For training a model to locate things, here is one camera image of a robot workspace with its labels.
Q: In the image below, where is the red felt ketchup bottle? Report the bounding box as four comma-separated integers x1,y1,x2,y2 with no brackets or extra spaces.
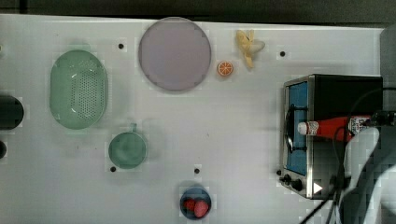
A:
297,116,370,141

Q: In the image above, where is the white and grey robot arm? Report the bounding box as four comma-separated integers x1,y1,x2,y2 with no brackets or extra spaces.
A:
336,111,395,224

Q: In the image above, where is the silver toaster oven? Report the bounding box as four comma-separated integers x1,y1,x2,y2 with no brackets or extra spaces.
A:
277,74,383,200

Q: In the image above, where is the orange slice toy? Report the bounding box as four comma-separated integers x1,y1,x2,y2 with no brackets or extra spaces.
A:
217,61,233,77

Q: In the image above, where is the purple round plate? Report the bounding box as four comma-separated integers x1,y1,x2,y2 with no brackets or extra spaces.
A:
138,17,211,91

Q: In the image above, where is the green mug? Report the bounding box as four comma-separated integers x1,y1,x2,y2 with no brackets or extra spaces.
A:
108,123,148,170

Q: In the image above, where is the blue bowl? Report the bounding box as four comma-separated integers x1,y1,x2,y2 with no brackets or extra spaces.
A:
179,187,212,220

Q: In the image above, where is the peeled banana toy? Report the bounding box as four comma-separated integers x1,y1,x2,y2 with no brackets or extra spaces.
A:
235,30,265,69

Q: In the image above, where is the red strawberry toy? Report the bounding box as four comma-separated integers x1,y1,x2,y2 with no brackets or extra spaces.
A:
183,199,196,212

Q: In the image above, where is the pink strawberry toy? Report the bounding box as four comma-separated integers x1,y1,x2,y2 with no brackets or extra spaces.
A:
194,201,209,218

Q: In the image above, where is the green perforated colander basket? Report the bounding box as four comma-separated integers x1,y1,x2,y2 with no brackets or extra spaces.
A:
49,49,108,130

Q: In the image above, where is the black cylinder at table edge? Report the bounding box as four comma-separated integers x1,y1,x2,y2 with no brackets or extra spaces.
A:
0,95,24,130

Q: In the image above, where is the black cable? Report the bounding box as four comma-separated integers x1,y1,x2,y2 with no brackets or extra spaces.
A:
298,87,396,224

